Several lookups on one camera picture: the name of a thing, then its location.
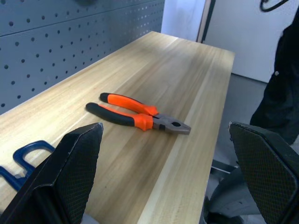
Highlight wooden and dark door frame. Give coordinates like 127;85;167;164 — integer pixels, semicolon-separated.
197;0;215;44

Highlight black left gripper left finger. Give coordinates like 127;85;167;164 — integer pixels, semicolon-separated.
0;122;104;224

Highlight blue tool handle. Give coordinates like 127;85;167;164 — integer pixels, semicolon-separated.
0;140;56;193

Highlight orange and black pliers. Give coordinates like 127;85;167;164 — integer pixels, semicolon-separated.
85;92;192;136

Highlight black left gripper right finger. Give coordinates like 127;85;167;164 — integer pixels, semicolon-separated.
228;121;299;224

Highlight person in black clothes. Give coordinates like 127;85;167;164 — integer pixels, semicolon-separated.
249;21;299;145

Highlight black curved hook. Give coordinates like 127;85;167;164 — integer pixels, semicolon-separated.
260;0;286;12

